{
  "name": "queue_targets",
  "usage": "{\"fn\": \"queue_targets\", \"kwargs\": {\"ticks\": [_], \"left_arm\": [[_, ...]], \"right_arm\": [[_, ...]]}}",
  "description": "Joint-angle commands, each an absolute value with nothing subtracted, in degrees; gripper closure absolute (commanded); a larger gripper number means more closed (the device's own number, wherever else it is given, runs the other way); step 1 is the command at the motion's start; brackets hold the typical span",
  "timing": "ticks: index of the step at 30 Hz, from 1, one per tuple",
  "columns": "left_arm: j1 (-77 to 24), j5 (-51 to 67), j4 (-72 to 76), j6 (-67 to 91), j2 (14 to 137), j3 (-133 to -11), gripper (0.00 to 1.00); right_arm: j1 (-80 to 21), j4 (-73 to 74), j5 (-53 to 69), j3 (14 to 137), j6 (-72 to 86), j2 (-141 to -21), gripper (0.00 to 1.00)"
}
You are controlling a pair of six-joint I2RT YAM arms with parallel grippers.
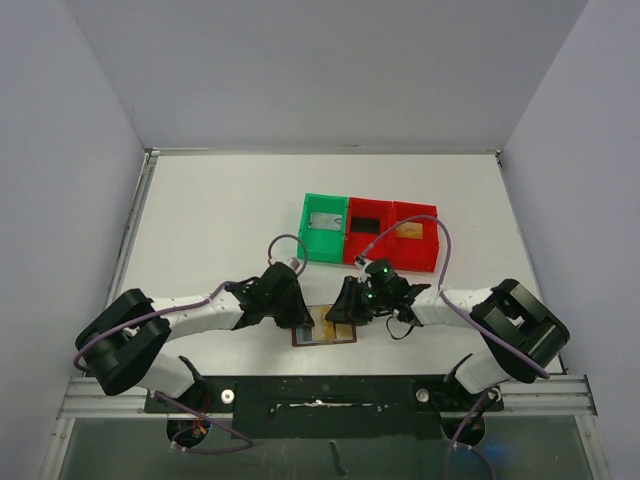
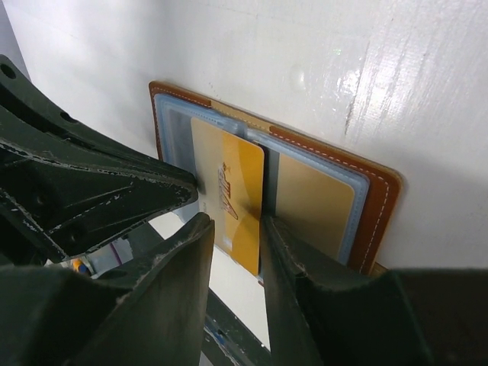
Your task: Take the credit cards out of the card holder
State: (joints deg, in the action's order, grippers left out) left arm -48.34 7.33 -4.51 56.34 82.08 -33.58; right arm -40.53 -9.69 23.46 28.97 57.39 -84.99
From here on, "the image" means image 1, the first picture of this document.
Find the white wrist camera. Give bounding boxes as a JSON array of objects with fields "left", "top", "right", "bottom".
[
  {"left": 354, "top": 255, "right": 372, "bottom": 273},
  {"left": 268, "top": 257, "right": 306, "bottom": 275}
]

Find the red plastic bin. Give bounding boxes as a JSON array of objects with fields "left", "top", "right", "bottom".
[
  {"left": 342, "top": 197, "right": 393, "bottom": 265},
  {"left": 388, "top": 201, "right": 439, "bottom": 273}
]

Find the gold VIP card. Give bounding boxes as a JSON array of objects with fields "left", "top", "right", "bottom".
[{"left": 395, "top": 222, "right": 424, "bottom": 240}]

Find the red plastic bin middle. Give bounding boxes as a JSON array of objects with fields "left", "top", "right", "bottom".
[{"left": 342, "top": 197, "right": 393, "bottom": 265}]

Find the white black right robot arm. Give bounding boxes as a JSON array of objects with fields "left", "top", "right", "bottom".
[{"left": 326, "top": 260, "right": 570, "bottom": 394}]

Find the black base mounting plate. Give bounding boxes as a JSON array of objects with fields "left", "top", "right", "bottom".
[{"left": 144, "top": 375, "right": 504, "bottom": 443}]

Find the green plastic bin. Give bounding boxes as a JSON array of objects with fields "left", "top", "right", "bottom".
[{"left": 298, "top": 193, "right": 349, "bottom": 264}]

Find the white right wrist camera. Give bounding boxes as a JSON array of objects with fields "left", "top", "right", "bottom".
[{"left": 354, "top": 255, "right": 372, "bottom": 273}]

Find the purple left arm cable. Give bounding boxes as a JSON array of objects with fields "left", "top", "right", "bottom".
[{"left": 74, "top": 233, "right": 309, "bottom": 456}]

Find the aluminium front frame rail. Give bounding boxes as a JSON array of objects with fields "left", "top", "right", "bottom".
[{"left": 58, "top": 375, "right": 597, "bottom": 419}]

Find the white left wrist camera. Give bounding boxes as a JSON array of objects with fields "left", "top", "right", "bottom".
[{"left": 268, "top": 257, "right": 306, "bottom": 275}]

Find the aluminium frame rail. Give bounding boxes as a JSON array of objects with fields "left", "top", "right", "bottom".
[
  {"left": 58, "top": 375, "right": 597, "bottom": 419},
  {"left": 104, "top": 149, "right": 160, "bottom": 307}
]

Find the red plastic bin right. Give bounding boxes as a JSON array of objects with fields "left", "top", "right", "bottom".
[{"left": 388, "top": 201, "right": 439, "bottom": 273}]

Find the black card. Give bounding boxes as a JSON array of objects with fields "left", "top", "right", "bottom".
[{"left": 350, "top": 216, "right": 381, "bottom": 235}]

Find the aluminium left frame rail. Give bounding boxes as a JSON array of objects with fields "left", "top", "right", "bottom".
[{"left": 104, "top": 149, "right": 160, "bottom": 307}]

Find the brown leather card holder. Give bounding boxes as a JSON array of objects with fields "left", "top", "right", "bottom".
[{"left": 292, "top": 305, "right": 357, "bottom": 347}]

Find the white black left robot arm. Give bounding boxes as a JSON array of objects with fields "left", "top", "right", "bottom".
[{"left": 73, "top": 261, "right": 314, "bottom": 398}]

